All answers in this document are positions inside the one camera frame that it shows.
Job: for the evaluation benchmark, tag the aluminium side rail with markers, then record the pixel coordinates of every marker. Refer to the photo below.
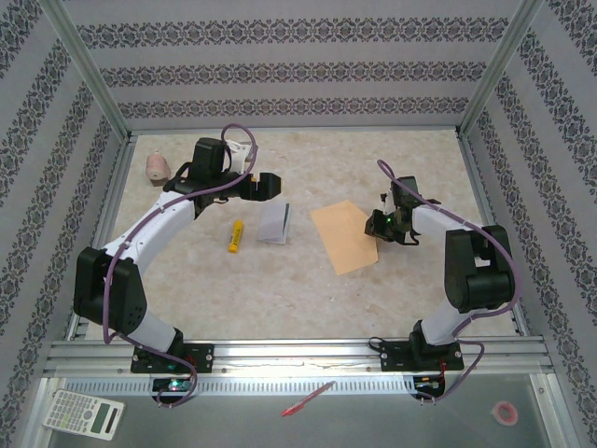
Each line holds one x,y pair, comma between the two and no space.
109,210
480,186

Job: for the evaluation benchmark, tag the aluminium frame post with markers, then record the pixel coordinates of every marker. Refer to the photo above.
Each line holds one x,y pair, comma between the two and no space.
499,65
90,65

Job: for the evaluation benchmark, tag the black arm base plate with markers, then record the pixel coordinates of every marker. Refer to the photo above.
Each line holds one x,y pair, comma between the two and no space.
203,357
394,357

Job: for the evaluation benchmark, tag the white calculator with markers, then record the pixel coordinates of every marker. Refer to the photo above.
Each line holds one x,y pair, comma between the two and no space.
79,413

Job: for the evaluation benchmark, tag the small circuit board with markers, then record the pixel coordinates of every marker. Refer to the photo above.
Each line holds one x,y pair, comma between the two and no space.
429,382
173,385

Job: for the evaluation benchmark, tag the manila paper envelope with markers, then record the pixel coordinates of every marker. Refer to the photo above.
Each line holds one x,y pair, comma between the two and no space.
345,238

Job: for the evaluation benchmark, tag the yellow glue stick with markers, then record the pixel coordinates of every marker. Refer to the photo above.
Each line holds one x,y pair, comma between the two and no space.
236,236

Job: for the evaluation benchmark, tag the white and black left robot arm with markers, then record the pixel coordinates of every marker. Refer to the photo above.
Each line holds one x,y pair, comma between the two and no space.
154,228

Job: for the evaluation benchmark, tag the aluminium front rail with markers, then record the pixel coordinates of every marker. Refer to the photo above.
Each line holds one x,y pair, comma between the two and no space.
298,352

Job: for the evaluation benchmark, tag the red tape roll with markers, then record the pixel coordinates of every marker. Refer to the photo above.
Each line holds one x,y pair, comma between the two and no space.
497,413

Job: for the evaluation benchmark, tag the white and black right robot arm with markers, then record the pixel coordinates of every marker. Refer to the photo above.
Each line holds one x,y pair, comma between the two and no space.
438,221

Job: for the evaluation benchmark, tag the red pen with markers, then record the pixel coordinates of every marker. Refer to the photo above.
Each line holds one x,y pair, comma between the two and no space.
303,402

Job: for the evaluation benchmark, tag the pink thread spool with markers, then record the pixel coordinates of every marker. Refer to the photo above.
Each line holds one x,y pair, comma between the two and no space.
157,168

